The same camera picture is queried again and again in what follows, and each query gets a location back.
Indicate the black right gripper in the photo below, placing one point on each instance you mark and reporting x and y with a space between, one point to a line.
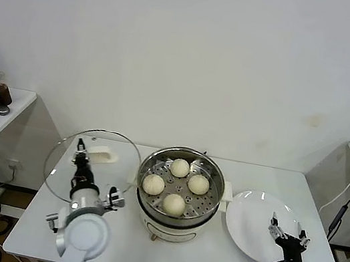
290 249

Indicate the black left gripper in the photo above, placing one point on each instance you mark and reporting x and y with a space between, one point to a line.
82 174

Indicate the white steamed baozi bun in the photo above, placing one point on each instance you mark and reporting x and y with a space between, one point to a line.
153 184
179 167
198 184
173 204

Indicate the perforated steel steamer insert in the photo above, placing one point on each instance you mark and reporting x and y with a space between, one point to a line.
213 185

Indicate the steel steamer pot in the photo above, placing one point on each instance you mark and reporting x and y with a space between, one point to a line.
170 232

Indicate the white round plate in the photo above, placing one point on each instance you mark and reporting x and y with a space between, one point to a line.
247 218

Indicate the grey round disc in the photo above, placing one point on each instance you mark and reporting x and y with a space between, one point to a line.
2 110

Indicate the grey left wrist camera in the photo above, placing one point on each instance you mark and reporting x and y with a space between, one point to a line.
116 199

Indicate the white wall outlet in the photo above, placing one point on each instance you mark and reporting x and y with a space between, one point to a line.
13 163

